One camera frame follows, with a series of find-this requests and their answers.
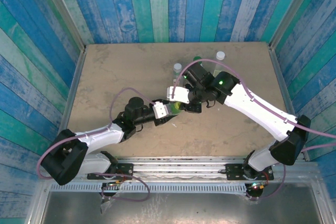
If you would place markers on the green transparent plastic bottle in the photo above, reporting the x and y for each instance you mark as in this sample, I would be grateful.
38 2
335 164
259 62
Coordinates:
174 112

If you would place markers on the tall clear plastic bottle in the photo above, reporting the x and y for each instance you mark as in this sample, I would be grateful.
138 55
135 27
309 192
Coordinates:
218 65

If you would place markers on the dark green bottle cap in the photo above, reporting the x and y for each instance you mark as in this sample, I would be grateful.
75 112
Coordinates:
197 58

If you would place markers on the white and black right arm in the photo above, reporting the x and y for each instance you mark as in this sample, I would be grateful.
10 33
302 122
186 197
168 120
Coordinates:
257 108

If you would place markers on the small clear bottle white cap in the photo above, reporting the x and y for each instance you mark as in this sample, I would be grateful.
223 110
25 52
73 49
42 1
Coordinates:
177 70

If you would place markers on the metal sheet panel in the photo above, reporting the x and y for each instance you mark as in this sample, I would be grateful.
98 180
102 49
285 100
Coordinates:
183 211

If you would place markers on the aluminium frame beam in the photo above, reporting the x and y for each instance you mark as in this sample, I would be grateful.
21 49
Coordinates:
178 169

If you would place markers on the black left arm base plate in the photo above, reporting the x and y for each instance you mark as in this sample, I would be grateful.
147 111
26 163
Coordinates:
126 167

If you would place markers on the aluminium table edge rail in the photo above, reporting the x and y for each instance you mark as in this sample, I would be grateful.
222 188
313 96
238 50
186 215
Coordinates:
288 103
69 103

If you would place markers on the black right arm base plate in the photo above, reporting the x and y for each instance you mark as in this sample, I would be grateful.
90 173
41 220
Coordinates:
232 171

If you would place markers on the aluminium corner post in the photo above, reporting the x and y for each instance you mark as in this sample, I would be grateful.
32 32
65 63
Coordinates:
65 11
291 11

